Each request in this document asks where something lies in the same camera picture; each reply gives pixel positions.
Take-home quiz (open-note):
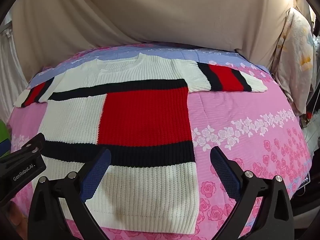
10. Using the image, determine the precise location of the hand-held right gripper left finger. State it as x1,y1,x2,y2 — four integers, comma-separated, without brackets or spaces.
28,148,118,240

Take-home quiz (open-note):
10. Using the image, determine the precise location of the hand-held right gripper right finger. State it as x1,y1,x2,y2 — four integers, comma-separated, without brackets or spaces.
210,146,295,240

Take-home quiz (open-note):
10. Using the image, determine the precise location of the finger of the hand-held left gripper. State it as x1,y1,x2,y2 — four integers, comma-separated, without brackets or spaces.
15,133,47,156

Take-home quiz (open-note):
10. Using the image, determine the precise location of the white red black knit sweater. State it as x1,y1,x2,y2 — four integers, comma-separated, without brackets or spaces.
14,53,268,235

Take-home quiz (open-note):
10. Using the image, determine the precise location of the green cloth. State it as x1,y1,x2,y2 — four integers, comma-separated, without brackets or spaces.
0,120,12,153

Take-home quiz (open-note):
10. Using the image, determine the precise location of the white curtain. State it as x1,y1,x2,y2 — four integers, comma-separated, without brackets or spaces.
0,20,29,123

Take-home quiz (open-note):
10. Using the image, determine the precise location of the pink floral blanket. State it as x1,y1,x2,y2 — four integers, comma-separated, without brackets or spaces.
7,42,313,240

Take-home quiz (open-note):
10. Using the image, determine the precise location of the floral pillow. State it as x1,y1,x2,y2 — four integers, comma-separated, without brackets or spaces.
271,7,316,115

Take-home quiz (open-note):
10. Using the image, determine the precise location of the beige cloth sheet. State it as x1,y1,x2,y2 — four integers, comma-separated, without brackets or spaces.
11,0,300,63

